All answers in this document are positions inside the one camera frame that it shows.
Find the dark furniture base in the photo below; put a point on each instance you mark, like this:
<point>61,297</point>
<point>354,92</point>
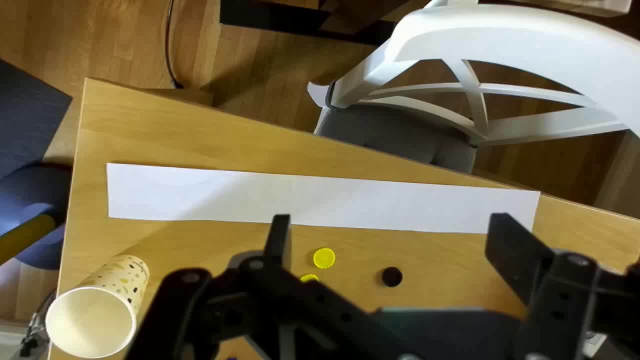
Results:
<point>301,20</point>

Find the black game token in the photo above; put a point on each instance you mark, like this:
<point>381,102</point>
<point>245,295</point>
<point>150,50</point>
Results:
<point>391,276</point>

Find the yellow game token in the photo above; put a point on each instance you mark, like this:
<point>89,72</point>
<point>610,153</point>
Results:
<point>325,256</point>
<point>309,276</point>

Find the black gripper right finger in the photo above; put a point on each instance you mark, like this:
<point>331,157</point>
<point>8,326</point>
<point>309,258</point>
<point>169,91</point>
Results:
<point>567,300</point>

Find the dotted white paper cup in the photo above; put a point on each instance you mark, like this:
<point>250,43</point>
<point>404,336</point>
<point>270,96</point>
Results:
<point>92,320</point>

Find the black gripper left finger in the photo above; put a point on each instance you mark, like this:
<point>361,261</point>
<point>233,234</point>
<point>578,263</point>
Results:
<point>201,312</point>

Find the white paper strip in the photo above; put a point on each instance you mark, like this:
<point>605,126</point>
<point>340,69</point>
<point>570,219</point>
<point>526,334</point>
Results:
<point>267,196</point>

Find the blue upholstered chair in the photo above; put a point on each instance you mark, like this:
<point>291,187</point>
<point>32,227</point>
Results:
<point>26,133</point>

